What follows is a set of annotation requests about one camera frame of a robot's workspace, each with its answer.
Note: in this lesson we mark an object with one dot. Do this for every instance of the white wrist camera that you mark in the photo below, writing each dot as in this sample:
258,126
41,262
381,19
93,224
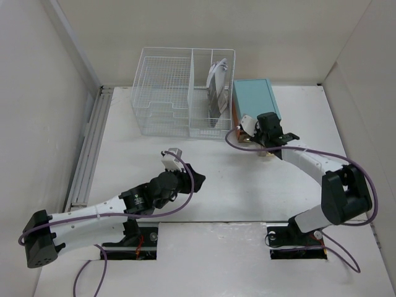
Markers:
171,162
247,126

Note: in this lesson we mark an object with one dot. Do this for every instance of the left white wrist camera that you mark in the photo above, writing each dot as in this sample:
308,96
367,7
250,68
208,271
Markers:
171,162

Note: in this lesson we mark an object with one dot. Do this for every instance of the grey setup guide booklet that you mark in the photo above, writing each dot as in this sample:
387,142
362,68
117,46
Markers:
217,99

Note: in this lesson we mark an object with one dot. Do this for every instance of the teal orange drawer box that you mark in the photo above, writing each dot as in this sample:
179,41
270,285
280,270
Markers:
252,97

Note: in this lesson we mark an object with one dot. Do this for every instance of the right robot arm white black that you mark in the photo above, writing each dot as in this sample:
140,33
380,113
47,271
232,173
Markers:
344,191

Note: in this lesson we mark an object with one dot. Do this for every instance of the aluminium rail frame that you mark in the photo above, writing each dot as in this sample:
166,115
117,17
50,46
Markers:
82,177

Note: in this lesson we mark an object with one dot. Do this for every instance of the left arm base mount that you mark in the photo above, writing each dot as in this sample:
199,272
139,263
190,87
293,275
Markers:
145,241

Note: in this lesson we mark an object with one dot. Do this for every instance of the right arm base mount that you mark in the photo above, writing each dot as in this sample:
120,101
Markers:
287,242

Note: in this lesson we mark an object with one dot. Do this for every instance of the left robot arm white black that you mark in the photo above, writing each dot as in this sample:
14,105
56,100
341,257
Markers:
48,236

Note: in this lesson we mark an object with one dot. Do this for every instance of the white wire desk organizer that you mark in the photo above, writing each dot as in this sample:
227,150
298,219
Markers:
170,93

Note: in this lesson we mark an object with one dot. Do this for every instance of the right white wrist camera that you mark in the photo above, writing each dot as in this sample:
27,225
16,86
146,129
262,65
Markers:
247,126

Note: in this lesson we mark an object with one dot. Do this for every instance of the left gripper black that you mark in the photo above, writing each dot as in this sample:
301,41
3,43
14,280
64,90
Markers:
187,180

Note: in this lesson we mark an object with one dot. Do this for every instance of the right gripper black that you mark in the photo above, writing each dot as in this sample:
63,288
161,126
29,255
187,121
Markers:
255,137

